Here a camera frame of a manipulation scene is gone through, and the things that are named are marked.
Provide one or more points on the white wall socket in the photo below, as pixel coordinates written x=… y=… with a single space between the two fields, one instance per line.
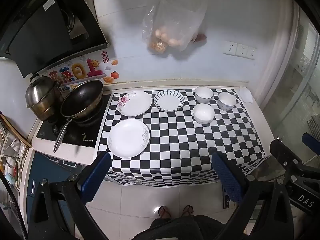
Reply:
x=251 y=53
x=242 y=50
x=230 y=48

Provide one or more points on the white plate with grey flower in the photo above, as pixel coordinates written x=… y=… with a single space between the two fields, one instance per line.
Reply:
x=127 y=138

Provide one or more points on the dish rack with dishes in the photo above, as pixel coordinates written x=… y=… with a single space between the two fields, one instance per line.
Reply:
x=11 y=155

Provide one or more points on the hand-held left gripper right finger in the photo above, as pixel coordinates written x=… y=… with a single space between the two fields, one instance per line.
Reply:
x=230 y=180

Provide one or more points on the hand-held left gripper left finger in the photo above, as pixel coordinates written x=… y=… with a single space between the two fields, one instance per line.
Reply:
x=96 y=178

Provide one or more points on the white cloth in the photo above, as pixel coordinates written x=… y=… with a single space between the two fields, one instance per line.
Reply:
x=246 y=94

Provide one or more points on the white plate with black stripes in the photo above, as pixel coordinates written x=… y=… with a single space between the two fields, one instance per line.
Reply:
x=169 y=101

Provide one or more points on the plain white bowl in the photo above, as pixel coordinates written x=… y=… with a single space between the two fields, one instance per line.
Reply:
x=203 y=113

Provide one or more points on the white bowl with dark rim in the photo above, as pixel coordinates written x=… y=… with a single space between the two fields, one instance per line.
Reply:
x=204 y=94

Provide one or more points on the white bowl with small print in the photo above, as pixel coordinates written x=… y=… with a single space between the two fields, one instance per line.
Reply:
x=227 y=102

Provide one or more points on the stainless steel steamer pot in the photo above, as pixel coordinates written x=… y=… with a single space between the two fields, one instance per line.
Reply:
x=41 y=95

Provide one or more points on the person's right foot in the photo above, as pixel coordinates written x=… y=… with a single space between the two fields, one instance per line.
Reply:
x=188 y=210

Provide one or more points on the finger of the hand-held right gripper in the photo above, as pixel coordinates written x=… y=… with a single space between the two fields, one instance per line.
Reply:
x=311 y=139
x=283 y=153

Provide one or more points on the white plate with pink flowers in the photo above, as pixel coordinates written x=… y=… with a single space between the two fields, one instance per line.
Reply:
x=137 y=103

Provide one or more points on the black white checkered mat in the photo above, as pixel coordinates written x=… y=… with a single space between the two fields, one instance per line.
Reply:
x=180 y=135

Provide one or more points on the person's dark trousers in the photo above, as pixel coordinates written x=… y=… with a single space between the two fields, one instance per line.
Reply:
x=180 y=227

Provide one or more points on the black range hood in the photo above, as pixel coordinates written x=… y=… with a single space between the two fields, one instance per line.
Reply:
x=37 y=30

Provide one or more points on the colourful wall stickers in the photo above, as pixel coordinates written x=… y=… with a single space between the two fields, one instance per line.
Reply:
x=80 y=71

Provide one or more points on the clear plastic bag of eggs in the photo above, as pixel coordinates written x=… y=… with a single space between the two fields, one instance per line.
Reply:
x=172 y=22

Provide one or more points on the black gas stove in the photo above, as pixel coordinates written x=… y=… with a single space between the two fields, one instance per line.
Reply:
x=85 y=137

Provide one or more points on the blue cabinet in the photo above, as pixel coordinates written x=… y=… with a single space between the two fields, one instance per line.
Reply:
x=47 y=166

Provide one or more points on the glass sliding door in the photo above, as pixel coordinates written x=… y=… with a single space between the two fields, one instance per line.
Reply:
x=295 y=85

